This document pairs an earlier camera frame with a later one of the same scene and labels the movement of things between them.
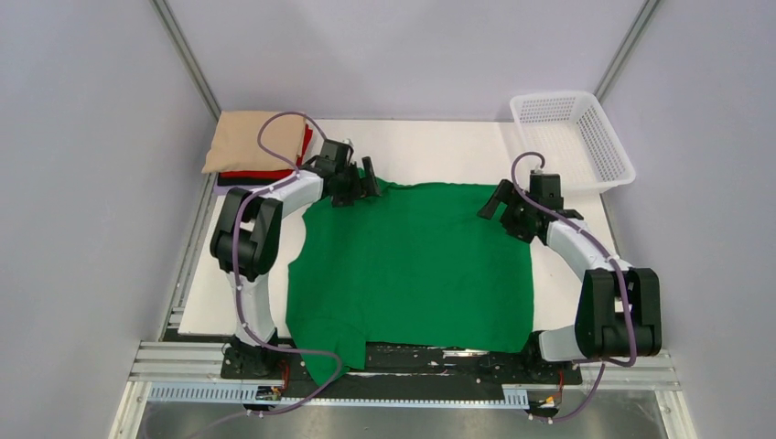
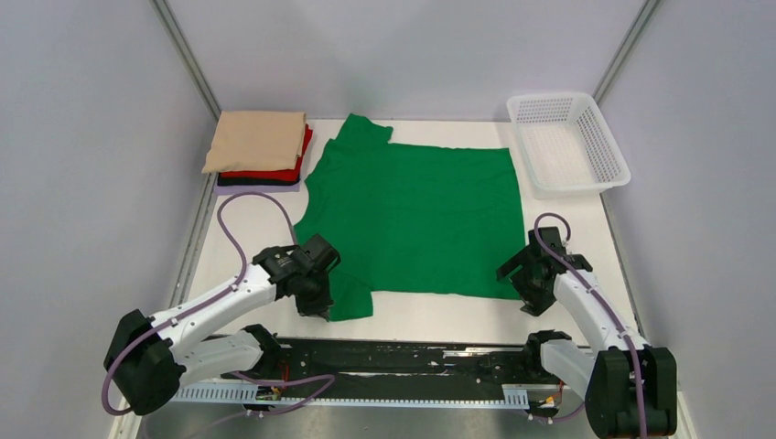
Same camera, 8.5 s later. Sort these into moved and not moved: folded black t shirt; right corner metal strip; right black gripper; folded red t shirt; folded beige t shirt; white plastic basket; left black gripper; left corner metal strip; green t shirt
Moved: left black gripper; green t shirt; right black gripper
Not moved: left corner metal strip; right corner metal strip; folded black t shirt; folded beige t shirt; white plastic basket; folded red t shirt
